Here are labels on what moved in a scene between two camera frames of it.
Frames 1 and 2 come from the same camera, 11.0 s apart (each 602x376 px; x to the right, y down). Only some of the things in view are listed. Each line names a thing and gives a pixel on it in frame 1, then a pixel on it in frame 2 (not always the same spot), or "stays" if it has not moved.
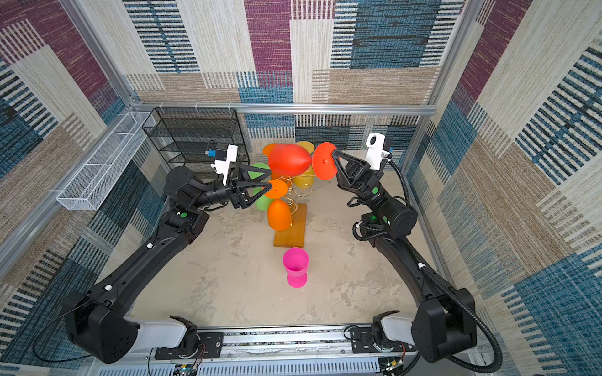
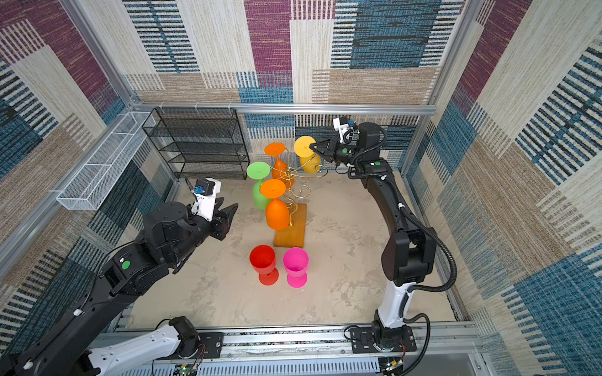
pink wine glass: [296, 261] stays
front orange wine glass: [278, 211] stays
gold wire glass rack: [301, 190] stays
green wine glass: [262, 202] stays
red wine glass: [291, 160] to [262, 259]
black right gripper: [355, 168] to [329, 143]
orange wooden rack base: [294, 236] stays
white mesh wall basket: [91, 186] stays
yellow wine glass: [306, 180] to [310, 160]
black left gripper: [237, 199] to [222, 226]
